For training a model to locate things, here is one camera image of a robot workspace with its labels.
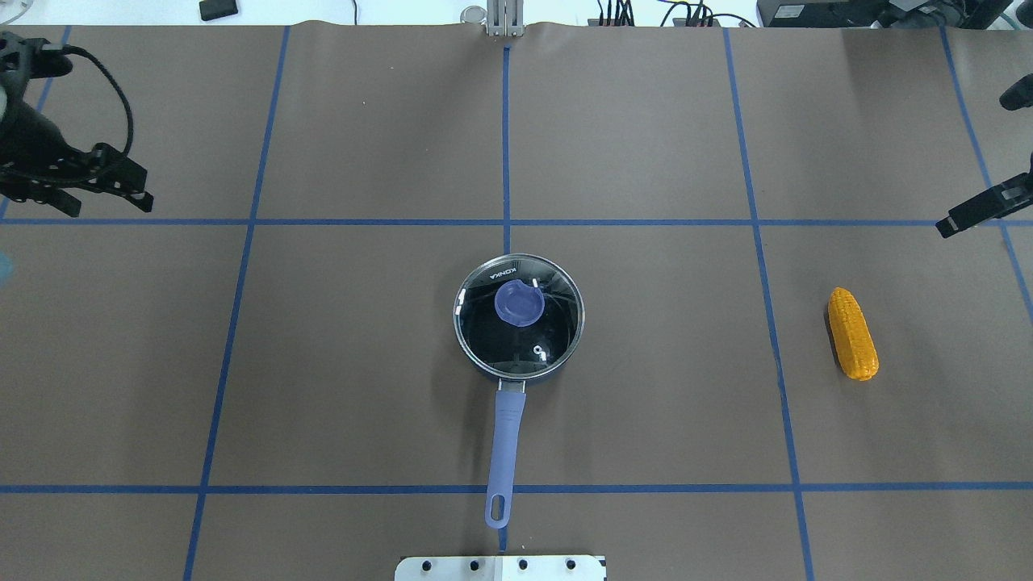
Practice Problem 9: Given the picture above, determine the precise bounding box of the glass lid blue knob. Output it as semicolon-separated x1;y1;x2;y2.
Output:
451;253;586;383

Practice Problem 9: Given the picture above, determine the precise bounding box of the small black puck device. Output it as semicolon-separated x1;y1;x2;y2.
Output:
197;0;239;22

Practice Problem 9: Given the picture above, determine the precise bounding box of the yellow toy corn cob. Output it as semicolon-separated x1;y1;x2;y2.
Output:
826;286;880;383

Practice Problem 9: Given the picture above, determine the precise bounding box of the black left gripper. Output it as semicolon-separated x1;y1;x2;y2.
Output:
1;89;154;213

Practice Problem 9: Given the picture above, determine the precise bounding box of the aluminium frame post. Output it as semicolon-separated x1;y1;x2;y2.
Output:
486;0;526;37

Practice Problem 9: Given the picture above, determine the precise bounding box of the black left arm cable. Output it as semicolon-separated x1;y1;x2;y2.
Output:
40;44;136;162

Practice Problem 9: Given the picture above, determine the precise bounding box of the brown paper table mat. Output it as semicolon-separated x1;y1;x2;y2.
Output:
2;22;1032;580

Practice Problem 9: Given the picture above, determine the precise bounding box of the dark blue saucepan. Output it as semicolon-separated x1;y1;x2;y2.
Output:
452;254;585;530

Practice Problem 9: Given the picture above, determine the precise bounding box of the black laptop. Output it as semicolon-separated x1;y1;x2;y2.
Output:
755;1;1014;30

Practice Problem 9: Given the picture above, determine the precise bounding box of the white pillar with base plate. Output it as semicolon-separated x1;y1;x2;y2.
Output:
394;554;608;580

